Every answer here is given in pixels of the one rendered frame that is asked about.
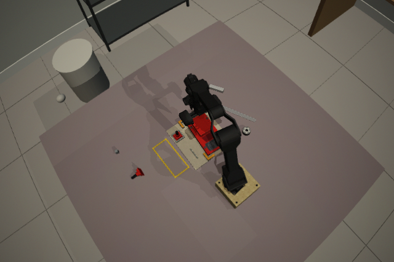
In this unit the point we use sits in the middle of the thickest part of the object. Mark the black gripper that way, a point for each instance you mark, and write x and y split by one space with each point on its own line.
187 118

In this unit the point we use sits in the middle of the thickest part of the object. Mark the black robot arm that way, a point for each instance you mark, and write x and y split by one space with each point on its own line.
227 138

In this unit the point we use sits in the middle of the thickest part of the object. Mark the grey flat bar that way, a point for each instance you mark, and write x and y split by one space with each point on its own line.
240 114

